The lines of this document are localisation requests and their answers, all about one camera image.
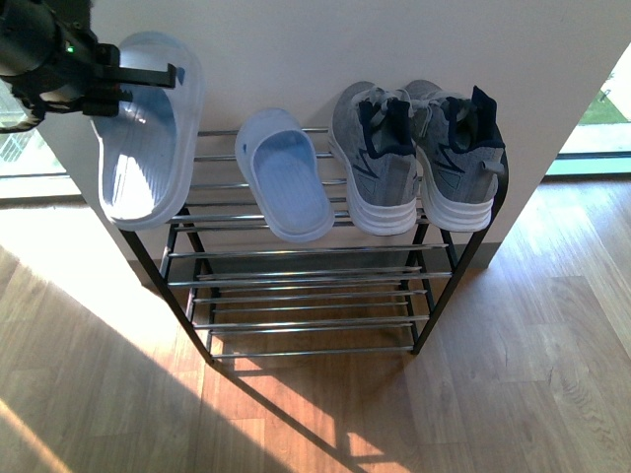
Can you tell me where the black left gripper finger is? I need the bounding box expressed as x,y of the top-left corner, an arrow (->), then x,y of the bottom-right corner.
100,64 -> 176,89

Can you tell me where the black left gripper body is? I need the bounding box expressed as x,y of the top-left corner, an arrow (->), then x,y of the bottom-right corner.
9,19 -> 120,117

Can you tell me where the light blue slide sandal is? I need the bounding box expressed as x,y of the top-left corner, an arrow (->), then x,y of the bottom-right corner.
235,108 -> 334,242
92,32 -> 206,232

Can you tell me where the grey knit sneaker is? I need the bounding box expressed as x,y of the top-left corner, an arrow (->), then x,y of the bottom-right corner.
328,81 -> 418,237
404,80 -> 505,233

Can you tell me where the black metal shoe rack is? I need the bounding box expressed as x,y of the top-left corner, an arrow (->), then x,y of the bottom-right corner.
124,127 -> 486,363

